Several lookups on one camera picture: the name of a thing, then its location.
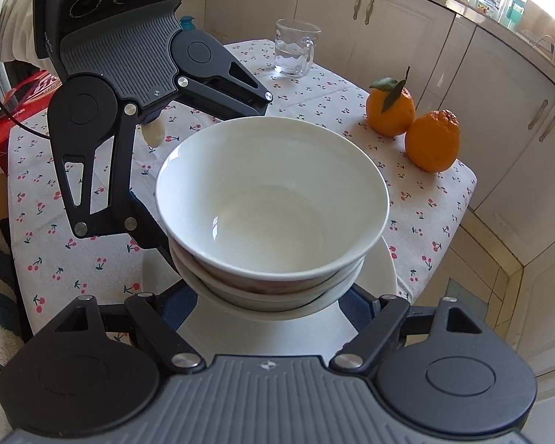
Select red cardboard box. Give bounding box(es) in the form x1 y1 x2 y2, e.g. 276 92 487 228
0 69 62 177

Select cherry print tablecloth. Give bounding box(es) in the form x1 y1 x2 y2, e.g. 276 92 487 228
7 39 478 334

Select person's left hand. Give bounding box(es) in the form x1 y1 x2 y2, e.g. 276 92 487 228
141 118 166 149

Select person's fluffy clothing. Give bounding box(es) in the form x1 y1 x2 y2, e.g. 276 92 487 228
0 203 34 368

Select white kitchen cabinets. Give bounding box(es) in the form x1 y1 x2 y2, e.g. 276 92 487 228
203 0 555 380

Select orange with green leaf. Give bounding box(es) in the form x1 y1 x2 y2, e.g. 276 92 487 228
366 67 417 138

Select wooden cutting board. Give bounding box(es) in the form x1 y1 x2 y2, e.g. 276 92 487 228
520 0 555 43

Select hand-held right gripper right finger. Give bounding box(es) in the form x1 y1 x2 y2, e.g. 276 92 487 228
329 287 484 373

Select bumpy orange without leaf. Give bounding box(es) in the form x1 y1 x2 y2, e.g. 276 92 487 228
406 110 461 173

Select medium white floral plate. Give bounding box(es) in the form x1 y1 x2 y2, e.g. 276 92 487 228
141 236 398 362

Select glass mug with water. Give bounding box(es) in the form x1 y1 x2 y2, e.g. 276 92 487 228
274 19 323 79

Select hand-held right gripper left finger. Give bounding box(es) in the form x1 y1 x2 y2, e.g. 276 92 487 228
51 284 205 374

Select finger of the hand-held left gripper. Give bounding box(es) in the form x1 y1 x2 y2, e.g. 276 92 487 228
178 48 275 120
51 101 171 251

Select beige kitchen countertop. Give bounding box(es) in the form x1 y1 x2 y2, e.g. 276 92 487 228
305 0 555 85

